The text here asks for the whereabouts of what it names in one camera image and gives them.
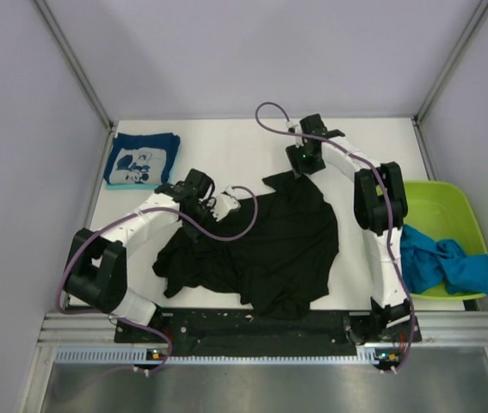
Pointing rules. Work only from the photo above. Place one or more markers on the black t-shirt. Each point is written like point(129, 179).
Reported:
point(279, 267)

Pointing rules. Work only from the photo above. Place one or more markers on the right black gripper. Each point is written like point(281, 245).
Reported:
point(297, 167)

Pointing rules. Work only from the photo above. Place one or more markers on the aluminium frame rail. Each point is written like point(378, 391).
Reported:
point(442, 328)

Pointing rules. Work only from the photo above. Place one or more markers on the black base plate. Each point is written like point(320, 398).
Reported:
point(202, 332)

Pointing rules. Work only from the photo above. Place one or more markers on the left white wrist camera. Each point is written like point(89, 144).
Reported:
point(224, 205)

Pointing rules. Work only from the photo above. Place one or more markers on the aluminium corner post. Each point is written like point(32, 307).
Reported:
point(47, 16)
point(473, 25)

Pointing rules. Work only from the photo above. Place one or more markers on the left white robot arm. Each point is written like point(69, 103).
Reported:
point(96, 269)

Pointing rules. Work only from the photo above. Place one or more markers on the left aluminium corner post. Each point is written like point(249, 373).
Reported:
point(47, 16)

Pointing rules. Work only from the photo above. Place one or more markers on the folded navy printed t-shirt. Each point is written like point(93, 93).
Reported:
point(141, 160)

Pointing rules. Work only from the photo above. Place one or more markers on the right aluminium corner post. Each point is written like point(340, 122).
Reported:
point(473, 25)

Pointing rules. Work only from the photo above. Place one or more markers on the folded turquoise t-shirt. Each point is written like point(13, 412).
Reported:
point(127, 186)

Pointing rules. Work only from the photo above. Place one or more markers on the blue crumpled t-shirt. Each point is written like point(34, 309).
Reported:
point(426, 263)

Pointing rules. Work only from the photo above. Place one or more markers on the green plastic basin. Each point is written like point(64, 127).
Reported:
point(442, 210)

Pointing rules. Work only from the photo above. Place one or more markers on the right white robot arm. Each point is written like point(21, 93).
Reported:
point(379, 206)

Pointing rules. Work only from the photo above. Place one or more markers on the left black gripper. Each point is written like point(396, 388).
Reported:
point(211, 222)

